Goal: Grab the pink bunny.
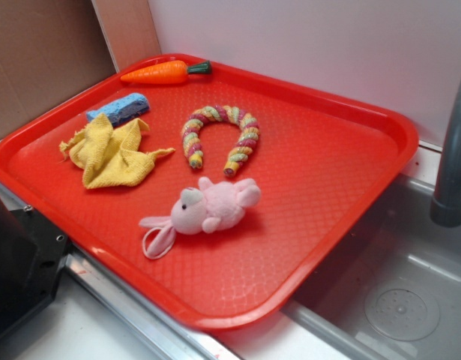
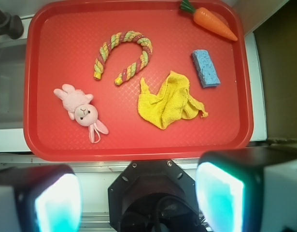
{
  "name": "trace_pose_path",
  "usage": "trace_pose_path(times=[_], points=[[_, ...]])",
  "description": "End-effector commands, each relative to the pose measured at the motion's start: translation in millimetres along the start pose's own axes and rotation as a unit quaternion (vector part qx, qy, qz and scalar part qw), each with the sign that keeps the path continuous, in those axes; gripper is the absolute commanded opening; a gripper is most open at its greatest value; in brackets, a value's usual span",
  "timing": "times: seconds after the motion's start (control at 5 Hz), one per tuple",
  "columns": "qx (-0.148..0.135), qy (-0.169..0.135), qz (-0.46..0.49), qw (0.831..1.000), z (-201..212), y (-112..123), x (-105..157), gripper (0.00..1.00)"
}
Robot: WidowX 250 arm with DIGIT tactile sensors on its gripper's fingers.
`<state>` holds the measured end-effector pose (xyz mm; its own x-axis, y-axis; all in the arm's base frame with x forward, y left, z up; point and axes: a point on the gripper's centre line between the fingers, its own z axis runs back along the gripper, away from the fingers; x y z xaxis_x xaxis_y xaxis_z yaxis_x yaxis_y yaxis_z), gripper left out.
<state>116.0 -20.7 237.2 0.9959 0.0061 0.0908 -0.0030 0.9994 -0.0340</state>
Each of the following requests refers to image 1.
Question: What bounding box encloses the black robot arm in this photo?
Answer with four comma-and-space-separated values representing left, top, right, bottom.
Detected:
0, 198, 70, 341

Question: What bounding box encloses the pink plush bunny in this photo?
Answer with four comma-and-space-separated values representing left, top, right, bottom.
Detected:
139, 177, 262, 260

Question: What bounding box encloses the red plastic tray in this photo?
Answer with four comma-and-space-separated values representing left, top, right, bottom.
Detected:
0, 63, 418, 331

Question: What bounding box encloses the orange toy carrot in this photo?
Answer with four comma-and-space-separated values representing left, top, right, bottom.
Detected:
120, 60, 212, 85

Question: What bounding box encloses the yellow cloth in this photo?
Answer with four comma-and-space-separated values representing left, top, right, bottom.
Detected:
59, 113, 175, 190

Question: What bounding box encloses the blue sponge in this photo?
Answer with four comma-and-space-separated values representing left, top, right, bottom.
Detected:
86, 93, 150, 128

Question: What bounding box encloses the grey toy sink basin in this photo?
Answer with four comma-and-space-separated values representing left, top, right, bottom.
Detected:
283, 175, 461, 359

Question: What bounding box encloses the grey faucet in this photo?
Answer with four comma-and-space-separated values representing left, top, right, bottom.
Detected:
430, 80, 461, 227

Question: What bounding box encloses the brown cardboard panel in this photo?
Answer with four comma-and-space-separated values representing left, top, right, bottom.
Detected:
0, 1, 160, 140

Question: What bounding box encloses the multicolour twisted rope toy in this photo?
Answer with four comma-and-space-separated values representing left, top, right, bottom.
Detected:
181, 105, 261, 178

